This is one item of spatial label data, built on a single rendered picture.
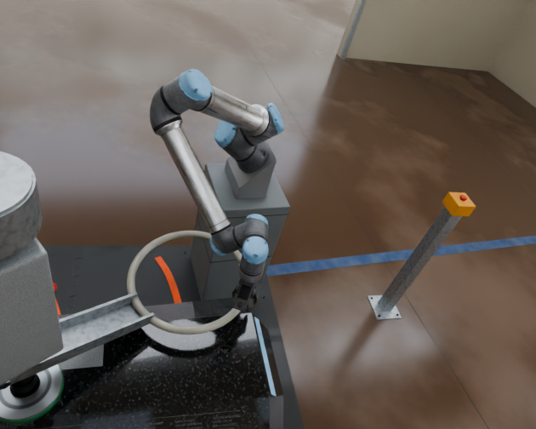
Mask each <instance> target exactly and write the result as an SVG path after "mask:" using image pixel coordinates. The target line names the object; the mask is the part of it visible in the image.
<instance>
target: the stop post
mask: <svg viewBox="0 0 536 429"><path fill-rule="evenodd" d="M460 195H464V196H466V197H467V200H462V199H461V198H460ZM442 203H443V204H444V205H445V207H444V208H443V210H442V212H441V213H440V214H439V215H438V216H437V218H436V220H435V221H434V223H433V224H432V225H431V227H430V229H429V230H428V232H427V233H426V234H425V235H424V237H423V238H422V240H421V241H420V242H419V244H418V246H417V247H416V249H415V250H414V251H413V253H412V254H411V255H410V257H409V258H408V260H407V261H406V263H405V264H404V266H403V267H402V269H401V270H400V271H399V272H398V274H397V275H396V277H395V278H394V280H393V281H392V283H391V285H390V286H389V287H388V289H387V290H386V291H385V293H384V294H383V295H369V296H368V300H369V303H370V305H371V307H372V309H373V312H374V315H375V317H376V318H377V320H382V319H398V318H402V317H401V315H400V313H399V311H398V310H397V308H396V303H397V302H398V301H399V300H400V299H401V298H402V296H403V295H404V293H405V292H406V291H407V289H408V288H409V286H410V285H411V284H412V282H413V281H414V279H415V278H416V277H417V276H418V275H419V273H420V272H421V271H422V269H423V268H424V267H425V265H426V264H427V263H428V261H429V260H430V259H431V257H432V256H433V254H434V253H435V252H436V251H437V250H438V248H439V247H440V246H441V244H442V243H443V241H444V240H445V239H446V237H447V236H448V234H449V233H450V232H451V231H452V230H453V228H454V227H455V226H456V224H457V223H458V222H459V220H460V219H461V217H462V216H469V215H470V214H471V213H472V211H473V210H474V209H475V207H476V206H475V204H474V203H473V202H472V201H471V200H470V198H469V197H468V196H467V195H466V193H463V192H449V193H448V194H447V196H446V197H445V198H444V199H443V201H442Z"/></svg>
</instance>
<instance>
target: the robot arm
mask: <svg viewBox="0 0 536 429"><path fill-rule="evenodd" d="M189 109H191V110H193V111H195V112H201V113H203V114H206V115H209V116H210V117H215V118H217V119H219V120H221V121H222V122H221V123H220V124H219V126H218V127H217V129H216V131H215V134H214V138H215V141H216V142H217V143H218V145H219V146H220V147H221V148H222V149H224V150H225V151H226V152H227V153H228V154H229V155H231V156H232V157H233V158H234V159H235V160H236V161H237V165H238V167H239V169H240V170H241V171H243V172H244V173H253V172H255V171H257V170H259V169H260V168H261V167H262V166H263V165H264V164H265V162H266V160H267V158H268V156H269V148H268V146H267V145H266V144H265V143H264V142H263V141H265V140H268V139H270V138H271V137H273V136H275V135H277V134H280V133H281V132H282V131H283V130H284V123H283V120H282V116H281V114H280V112H279V111H278V109H277V107H276V106H275V105H274V104H273V103H270V104H267V105H265V106H261V105H257V104H255V105H250V104H248V103H246V102H244V101H242V100H239V99H238V98H236V97H234V96H232V95H230V94H227V93H226V92H224V91H222V90H220V89H217V88H215V87H214V86H212V85H211V83H210V82H209V80H208V78H207V77H205V76H204V74H203V73H202V72H200V71H199V70H196V69H190V70H188V71H184V72H182V73H181V74H180V75H179V76H178V77H176V78H175V79H173V80H172V81H170V82H169V83H166V84H165V85H163V86H162V87H161V88H159V89H158V90H157V92H156V93H155V94H154V96H153V98H152V101H151V108H150V120H151V127H152V129H153V131H154V133H155V134H158V135H160V136H161V137H162V139H163V141H164V143H165V145H166V147H167V148H168V151H169V153H170V155H171V157H172V159H173V160H174V163H175V165H176V167H177V169H178V170H179V172H180V174H181V176H182V178H183V180H184V182H185V184H186V186H187V188H188V190H189V192H190V194H191V196H192V198H193V200H194V202H195V203H196V205H197V207H198V209H199V211H200V213H201V215H202V217H203V219H204V221H205V223H206V225H207V227H208V229H209V232H210V234H211V238H210V240H209V242H210V245H211V248H212V250H213V251H214V252H215V253H216V254H217V255H228V254H230V253H232V252H234V251H237V250H239V249H242V258H241V262H240V264H238V266H240V268H239V275H240V281H239V285H237V286H236V287H235V288H234V289H233V292H232V297H233V300H234V301H235V303H234V306H233V308H234V309H237V310H239V311H242V312H245V310H246V307H247V305H248V308H251V307H252V306H253V305H254V304H255V303H256V301H257V299H258V295H257V293H255V292H256V287H257V285H258V282H259V280H260V279H261V278H262V274H263V271H264V267H265V261H266V258H267V255H268V252H269V249H268V244H267V238H268V229H269V227H268V221H267V219H266V218H265V217H264V216H262V215H260V214H250V215H248V216H247V217H246V219H245V222H244V223H242V224H241V225H238V226H234V227H232V224H231V223H230V222H229V220H228V218H227V216H226V214H225V211H224V210H223V208H222V206H221V204H220V201H219V199H218V198H217V196H216V194H215V192H214V189H213V187H212V186H211V184H210V182H209V180H208V178H207V176H206V175H205V173H204V171H203V169H202V166H201V164H200V163H199V161H198V159H197V156H196V154H195V152H194V151H193V149H192V147H191V144H190V142H189V141H188V139H187V137H186V135H185V132H184V130H183V129H182V127H181V125H182V123H183V120H182V118H181V115H180V114H181V113H183V112H185V111H187V110H189Z"/></svg>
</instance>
